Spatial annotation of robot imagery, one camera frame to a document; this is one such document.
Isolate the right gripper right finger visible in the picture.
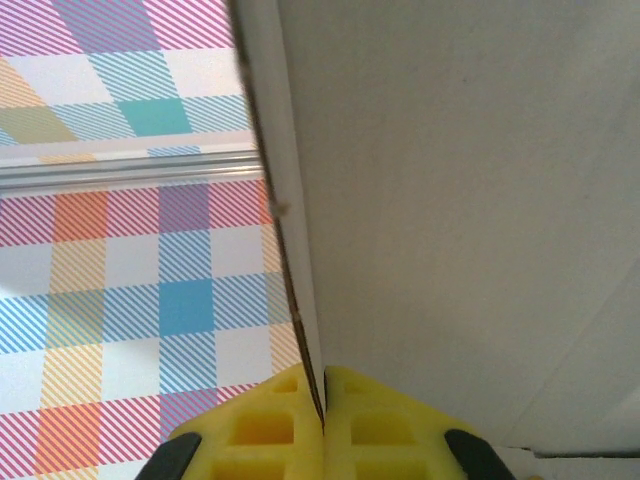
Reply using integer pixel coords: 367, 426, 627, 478
324, 364, 504, 480

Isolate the aluminium frame post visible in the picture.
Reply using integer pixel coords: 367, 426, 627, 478
0, 152, 266, 194

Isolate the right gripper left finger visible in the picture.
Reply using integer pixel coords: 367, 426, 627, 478
142, 364, 326, 480

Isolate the grey white paper box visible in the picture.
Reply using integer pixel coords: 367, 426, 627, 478
232, 0, 640, 459

